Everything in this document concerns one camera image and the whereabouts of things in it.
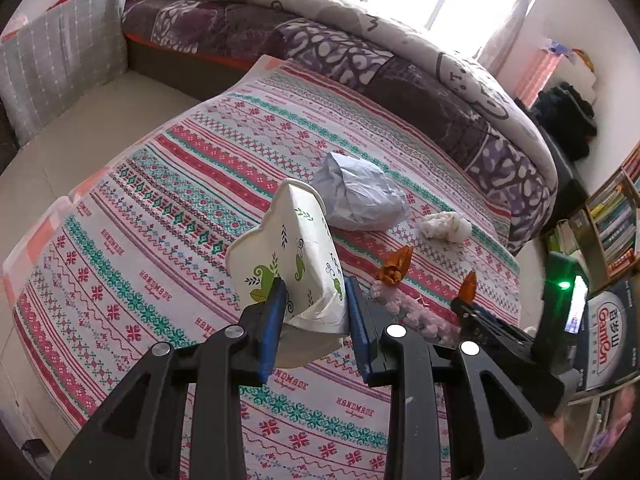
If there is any row of books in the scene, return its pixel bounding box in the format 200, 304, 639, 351
585, 180, 640, 272

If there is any grey crumpled plastic bag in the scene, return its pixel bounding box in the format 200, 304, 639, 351
311, 152, 412, 232

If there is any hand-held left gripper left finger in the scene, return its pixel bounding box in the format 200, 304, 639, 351
50, 278, 287, 480

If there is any grey checked pillow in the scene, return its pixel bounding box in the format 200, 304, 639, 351
0, 0, 129, 147

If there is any purple patterned bedsheet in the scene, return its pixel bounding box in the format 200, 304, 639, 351
122, 0, 559, 256

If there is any paper cup with green print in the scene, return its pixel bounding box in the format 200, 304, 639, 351
226, 180, 349, 368

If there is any blue printed cardboard box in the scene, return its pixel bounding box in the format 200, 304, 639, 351
572, 280, 640, 394

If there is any person's right forearm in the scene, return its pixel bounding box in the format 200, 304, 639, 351
602, 385, 640, 461

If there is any pink board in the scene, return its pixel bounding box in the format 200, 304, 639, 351
515, 50, 562, 109

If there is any grey white cartoon quilt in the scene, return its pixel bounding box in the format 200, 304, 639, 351
137, 0, 559, 201

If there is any white stepped shelf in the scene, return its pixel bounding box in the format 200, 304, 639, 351
550, 40, 602, 92

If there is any purple foam toe separator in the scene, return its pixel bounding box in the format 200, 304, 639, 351
370, 280, 462, 347

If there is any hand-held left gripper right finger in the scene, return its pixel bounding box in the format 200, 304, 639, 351
345, 277, 568, 480

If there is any wooden bookshelf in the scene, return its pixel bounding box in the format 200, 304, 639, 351
542, 142, 640, 282

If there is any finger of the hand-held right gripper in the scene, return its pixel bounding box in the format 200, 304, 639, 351
450, 297, 539, 357

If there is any pile of black clothes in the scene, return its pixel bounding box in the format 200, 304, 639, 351
532, 81, 599, 162

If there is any crumpled stained tissue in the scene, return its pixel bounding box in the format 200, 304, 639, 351
418, 211, 472, 244

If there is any black cabinet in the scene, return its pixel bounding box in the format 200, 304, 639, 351
545, 135, 592, 222

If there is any sheer curtain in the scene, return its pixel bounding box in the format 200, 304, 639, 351
479, 0, 542, 77

